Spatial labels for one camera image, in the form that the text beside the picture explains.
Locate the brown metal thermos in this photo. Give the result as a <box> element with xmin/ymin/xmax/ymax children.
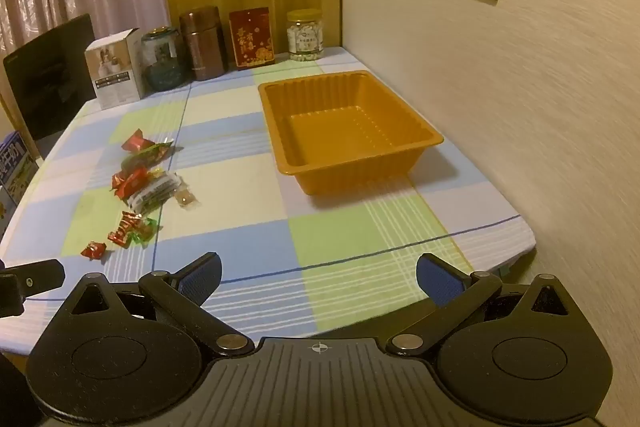
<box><xmin>179</xmin><ymin>6</ymin><xmax>226</xmax><ymax>82</ymax></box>

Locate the clear nut jar yellow lid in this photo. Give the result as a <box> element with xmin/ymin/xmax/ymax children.
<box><xmin>286</xmin><ymin>8</ymin><xmax>325</xmax><ymax>62</ymax></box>

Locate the red white striped candy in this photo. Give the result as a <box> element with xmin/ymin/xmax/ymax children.
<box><xmin>108</xmin><ymin>212</ymin><xmax>140</xmax><ymax>249</ymax></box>

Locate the clear candy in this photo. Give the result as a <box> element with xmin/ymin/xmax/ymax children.
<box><xmin>127</xmin><ymin>172</ymin><xmax>182</xmax><ymax>212</ymax></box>

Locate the orange plastic tray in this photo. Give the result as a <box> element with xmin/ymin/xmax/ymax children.
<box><xmin>257</xmin><ymin>69</ymin><xmax>445</xmax><ymax>196</ymax></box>

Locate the blue printed carton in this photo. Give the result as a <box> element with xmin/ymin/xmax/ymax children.
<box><xmin>0</xmin><ymin>132</ymin><xmax>41</xmax><ymax>238</ymax></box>

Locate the white cardboard box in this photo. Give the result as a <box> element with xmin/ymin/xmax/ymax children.
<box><xmin>84</xmin><ymin>28</ymin><xmax>147</xmax><ymax>110</ymax></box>

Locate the green candy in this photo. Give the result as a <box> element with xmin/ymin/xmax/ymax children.
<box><xmin>131</xmin><ymin>218</ymin><xmax>157</xmax><ymax>248</ymax></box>

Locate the green glass jar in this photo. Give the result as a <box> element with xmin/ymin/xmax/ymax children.
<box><xmin>141</xmin><ymin>27</ymin><xmax>188</xmax><ymax>94</ymax></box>

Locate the red gold printed packet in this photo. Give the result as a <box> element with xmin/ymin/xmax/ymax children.
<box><xmin>229</xmin><ymin>7</ymin><xmax>277</xmax><ymax>72</ymax></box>

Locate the checked tablecloth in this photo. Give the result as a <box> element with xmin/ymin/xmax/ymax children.
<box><xmin>0</xmin><ymin>47</ymin><xmax>538</xmax><ymax>353</ymax></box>

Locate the green snack packet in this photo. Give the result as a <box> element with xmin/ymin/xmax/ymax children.
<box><xmin>134</xmin><ymin>139</ymin><xmax>176</xmax><ymax>165</ymax></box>

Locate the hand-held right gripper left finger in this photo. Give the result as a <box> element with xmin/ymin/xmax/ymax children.
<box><xmin>62</xmin><ymin>252</ymin><xmax>253</xmax><ymax>356</ymax></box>

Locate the plain red candy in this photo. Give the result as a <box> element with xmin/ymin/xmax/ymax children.
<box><xmin>122</xmin><ymin>130</ymin><xmax>153</xmax><ymax>152</ymax></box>

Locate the black chair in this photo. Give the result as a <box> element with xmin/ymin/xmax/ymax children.
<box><xmin>2</xmin><ymin>13</ymin><xmax>98</xmax><ymax>142</ymax></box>

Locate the red candy with white emblem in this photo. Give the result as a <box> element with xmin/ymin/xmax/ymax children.
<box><xmin>121</xmin><ymin>168</ymin><xmax>151</xmax><ymax>198</ymax></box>

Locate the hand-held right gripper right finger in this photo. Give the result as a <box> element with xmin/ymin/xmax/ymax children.
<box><xmin>387</xmin><ymin>252</ymin><xmax>576</xmax><ymax>356</ymax></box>

